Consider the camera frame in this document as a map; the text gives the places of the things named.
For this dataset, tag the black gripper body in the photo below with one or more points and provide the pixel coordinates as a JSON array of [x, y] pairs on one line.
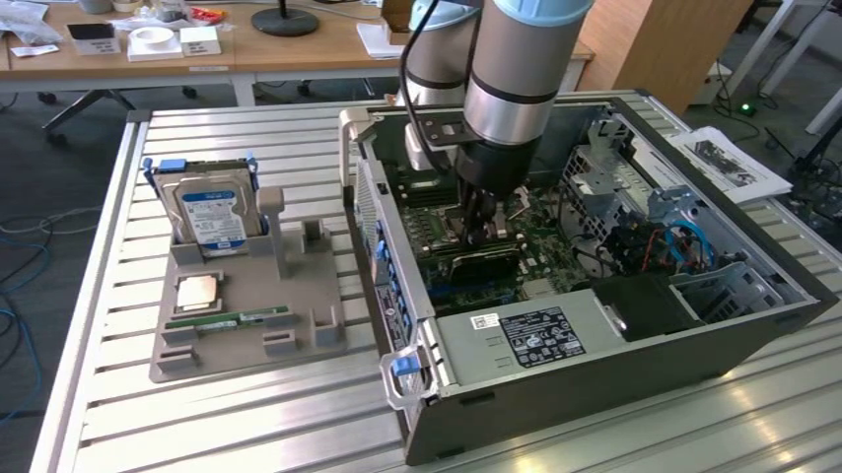
[[494, 165]]

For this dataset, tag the graphics card with black heatsink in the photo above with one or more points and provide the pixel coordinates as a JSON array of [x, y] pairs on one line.
[[483, 268]]

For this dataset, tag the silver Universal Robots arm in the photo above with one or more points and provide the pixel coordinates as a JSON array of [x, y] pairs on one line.
[[513, 64]]

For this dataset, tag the CPU socket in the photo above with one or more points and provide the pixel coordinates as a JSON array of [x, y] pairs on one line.
[[454, 222]]

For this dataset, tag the metal socket cover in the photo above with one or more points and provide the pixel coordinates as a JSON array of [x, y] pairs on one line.
[[518, 207]]

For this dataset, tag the installed RAM stick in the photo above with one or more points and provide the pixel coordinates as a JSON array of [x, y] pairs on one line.
[[447, 249]]

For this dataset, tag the green motherboard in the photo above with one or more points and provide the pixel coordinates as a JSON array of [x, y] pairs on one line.
[[539, 261]]

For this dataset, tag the metal disk bay cage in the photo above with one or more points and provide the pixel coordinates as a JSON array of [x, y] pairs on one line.
[[591, 197]]

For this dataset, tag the grey power supply unit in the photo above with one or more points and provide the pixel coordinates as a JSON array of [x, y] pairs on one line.
[[474, 355]]

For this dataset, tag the white papers on desk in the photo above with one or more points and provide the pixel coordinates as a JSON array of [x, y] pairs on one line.
[[378, 42]]

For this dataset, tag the wooden cabinet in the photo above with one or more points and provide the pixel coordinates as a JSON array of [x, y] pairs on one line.
[[658, 49]]

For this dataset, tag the printed paper stack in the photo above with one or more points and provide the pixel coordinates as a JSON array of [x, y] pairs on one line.
[[730, 162]]

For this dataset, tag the grey plastic parts rack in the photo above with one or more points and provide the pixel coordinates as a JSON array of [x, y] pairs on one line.
[[263, 315]]

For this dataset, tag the open dark grey PC case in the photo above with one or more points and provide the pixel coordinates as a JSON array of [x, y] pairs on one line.
[[591, 394]]

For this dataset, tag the hard disk with blue label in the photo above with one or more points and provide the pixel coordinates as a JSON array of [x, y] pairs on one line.
[[211, 217]]

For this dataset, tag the device with green light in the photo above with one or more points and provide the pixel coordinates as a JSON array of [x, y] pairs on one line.
[[746, 107]]

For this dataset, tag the black round lamp base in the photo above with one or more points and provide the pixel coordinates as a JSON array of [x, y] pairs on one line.
[[286, 22]]

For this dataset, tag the green RAM stick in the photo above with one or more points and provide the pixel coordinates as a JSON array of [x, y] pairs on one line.
[[223, 319]]

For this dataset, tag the CPU with metal lid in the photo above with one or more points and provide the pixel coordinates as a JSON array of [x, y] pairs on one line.
[[198, 293]]

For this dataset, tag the white table leg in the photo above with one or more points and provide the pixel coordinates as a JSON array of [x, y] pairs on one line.
[[757, 54]]

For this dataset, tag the blue plastic disk carrier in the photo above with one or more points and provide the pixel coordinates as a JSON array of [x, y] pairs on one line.
[[172, 165]]

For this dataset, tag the plain white box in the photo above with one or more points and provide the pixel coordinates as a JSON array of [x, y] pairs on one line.
[[200, 42]]

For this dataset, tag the red small item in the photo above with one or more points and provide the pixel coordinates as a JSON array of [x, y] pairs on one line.
[[207, 16]]

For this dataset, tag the white box with tape roll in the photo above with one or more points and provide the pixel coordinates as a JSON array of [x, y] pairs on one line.
[[155, 44]]

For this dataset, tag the black office chair base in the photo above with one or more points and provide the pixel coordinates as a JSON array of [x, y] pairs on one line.
[[79, 106]]

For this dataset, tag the white box with black top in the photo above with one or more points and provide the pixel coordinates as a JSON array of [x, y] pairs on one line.
[[95, 39]]

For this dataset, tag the wooden office desk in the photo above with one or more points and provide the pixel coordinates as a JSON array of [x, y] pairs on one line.
[[79, 64]]

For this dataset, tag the white paper card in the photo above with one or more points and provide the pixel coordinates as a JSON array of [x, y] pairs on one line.
[[32, 50]]

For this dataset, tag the clear plastic bag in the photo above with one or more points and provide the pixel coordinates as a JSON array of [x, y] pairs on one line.
[[27, 22]]

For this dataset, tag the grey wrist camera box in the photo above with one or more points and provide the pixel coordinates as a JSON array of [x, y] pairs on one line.
[[421, 148]]

